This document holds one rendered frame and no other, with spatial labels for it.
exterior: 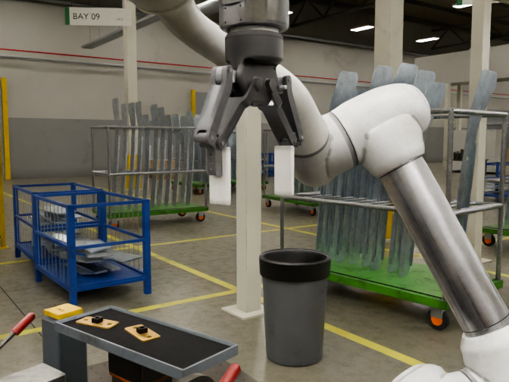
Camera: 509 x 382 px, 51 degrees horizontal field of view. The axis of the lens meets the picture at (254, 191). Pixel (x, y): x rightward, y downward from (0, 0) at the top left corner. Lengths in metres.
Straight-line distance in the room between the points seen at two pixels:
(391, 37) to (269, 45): 7.75
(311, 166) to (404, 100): 0.24
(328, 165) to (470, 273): 0.36
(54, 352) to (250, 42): 0.83
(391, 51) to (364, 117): 7.25
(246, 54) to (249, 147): 3.89
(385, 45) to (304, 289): 5.45
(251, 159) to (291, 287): 1.41
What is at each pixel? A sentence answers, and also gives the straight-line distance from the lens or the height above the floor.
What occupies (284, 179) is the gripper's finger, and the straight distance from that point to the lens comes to 0.75.
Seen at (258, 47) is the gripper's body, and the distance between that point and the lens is 0.67.
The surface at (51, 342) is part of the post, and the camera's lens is 1.26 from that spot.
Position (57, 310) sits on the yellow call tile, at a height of 1.16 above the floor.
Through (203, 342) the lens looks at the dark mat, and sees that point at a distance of 1.01.
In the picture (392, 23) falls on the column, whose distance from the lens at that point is 8.45.
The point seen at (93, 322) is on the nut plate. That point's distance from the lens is 1.14.
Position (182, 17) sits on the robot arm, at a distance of 0.83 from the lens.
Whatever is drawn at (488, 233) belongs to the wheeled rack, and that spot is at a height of 0.21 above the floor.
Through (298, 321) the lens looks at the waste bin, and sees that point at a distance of 3.66.
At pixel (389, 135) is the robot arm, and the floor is 1.54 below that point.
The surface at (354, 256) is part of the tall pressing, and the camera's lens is 5.47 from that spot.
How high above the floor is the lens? 1.53
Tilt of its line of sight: 5 degrees down
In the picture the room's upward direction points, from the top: straight up
